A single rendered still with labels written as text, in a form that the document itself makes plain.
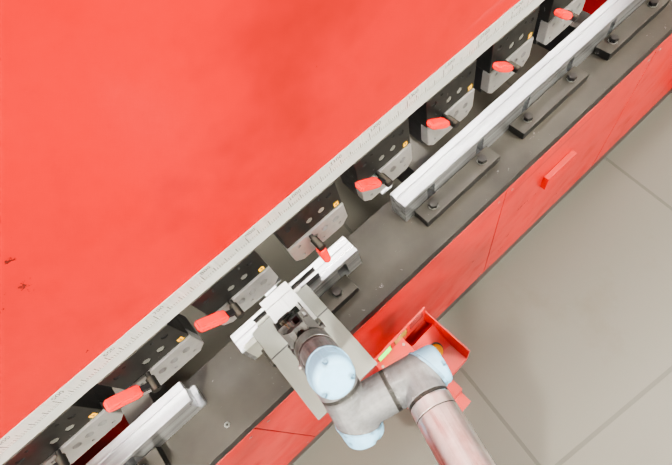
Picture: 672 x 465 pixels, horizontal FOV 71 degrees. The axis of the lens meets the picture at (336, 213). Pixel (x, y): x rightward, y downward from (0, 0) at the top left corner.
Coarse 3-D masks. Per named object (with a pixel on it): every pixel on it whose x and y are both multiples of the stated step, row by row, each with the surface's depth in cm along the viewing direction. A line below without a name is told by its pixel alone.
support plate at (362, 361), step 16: (304, 288) 118; (320, 304) 115; (272, 320) 115; (336, 320) 112; (256, 336) 114; (272, 336) 114; (336, 336) 111; (352, 336) 110; (272, 352) 112; (288, 352) 111; (352, 352) 108; (288, 368) 109; (368, 368) 106; (304, 384) 107; (304, 400) 106; (320, 416) 103
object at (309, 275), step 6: (306, 270) 120; (312, 270) 120; (300, 276) 119; (306, 276) 120; (312, 276) 119; (318, 276) 121; (294, 282) 119; (300, 282) 120; (306, 282) 118; (312, 282) 121; (294, 288) 119; (258, 312) 117; (264, 312) 118; (252, 318) 117; (258, 318) 117
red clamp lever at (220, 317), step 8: (232, 304) 91; (216, 312) 88; (224, 312) 88; (232, 312) 89; (240, 312) 90; (200, 320) 85; (208, 320) 86; (216, 320) 86; (224, 320) 88; (200, 328) 84; (208, 328) 85
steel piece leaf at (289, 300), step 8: (288, 296) 117; (296, 296) 117; (280, 304) 117; (288, 304) 116; (296, 304) 116; (304, 304) 116; (272, 312) 116; (280, 312) 116; (304, 312) 115; (312, 312) 114
